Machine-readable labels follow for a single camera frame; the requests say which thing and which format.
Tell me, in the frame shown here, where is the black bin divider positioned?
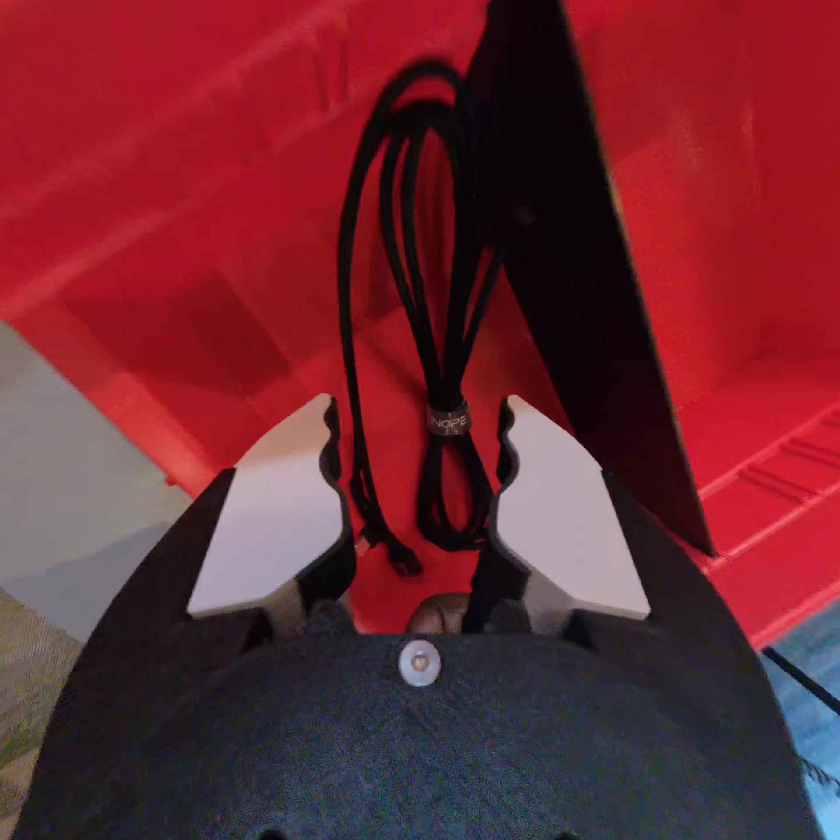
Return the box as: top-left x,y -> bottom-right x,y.
461,0 -> 718,559

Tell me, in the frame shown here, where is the person's right hand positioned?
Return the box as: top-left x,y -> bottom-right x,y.
408,592 -> 472,635

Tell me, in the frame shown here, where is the red plastic bin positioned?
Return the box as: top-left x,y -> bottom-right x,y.
0,0 -> 840,647

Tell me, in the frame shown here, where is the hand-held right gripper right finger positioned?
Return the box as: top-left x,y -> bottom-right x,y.
487,394 -> 652,634

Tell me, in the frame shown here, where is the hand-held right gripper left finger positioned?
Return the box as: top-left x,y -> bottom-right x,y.
185,392 -> 360,621

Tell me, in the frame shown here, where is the black braided usb-c cable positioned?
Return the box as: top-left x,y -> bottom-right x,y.
336,60 -> 519,578

